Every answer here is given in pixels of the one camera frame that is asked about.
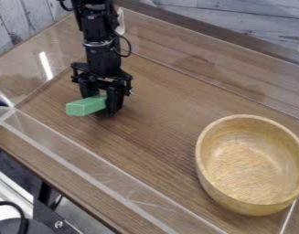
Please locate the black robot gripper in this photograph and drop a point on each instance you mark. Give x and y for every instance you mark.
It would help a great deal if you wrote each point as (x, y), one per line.
(101, 73)

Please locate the green rectangular block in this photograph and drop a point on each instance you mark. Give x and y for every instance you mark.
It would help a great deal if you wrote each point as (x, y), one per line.
(88, 106)

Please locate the brown wooden bowl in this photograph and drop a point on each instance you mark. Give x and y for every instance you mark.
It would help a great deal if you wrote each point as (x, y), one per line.
(248, 164)

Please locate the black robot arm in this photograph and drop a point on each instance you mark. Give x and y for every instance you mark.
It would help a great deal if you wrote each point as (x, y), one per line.
(100, 23)

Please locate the black table leg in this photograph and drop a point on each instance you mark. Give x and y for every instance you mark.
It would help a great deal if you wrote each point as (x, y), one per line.
(45, 193)

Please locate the clear acrylic tray enclosure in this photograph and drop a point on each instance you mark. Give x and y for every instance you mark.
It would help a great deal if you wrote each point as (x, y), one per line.
(126, 167)

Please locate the black metal base plate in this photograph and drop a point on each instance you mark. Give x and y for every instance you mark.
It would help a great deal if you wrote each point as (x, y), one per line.
(53, 220)

